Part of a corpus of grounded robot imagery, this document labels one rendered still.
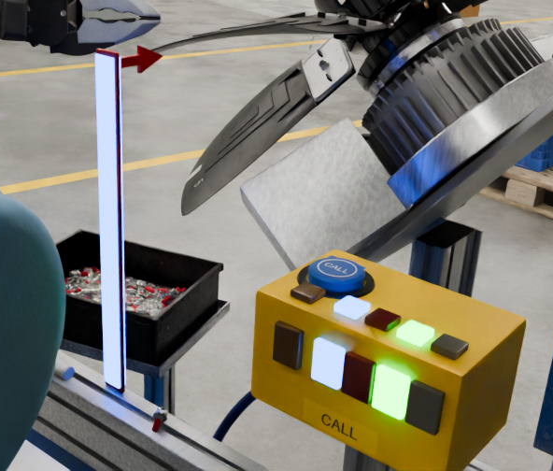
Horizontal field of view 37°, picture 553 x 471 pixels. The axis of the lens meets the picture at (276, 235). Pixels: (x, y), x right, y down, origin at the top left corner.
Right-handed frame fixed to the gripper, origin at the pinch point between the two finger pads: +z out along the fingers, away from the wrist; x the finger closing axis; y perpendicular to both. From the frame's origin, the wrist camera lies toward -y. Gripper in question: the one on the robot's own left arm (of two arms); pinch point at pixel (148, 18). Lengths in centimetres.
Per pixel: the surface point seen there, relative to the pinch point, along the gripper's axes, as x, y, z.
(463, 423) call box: 20, -48, 28
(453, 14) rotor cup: -2.2, 6.0, 34.4
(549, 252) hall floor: 95, 225, 126
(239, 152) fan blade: 17.0, 12.5, 10.1
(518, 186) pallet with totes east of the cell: 80, 273, 124
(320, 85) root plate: 7.5, 11.5, 19.9
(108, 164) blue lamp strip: 11.1, -23.4, 0.5
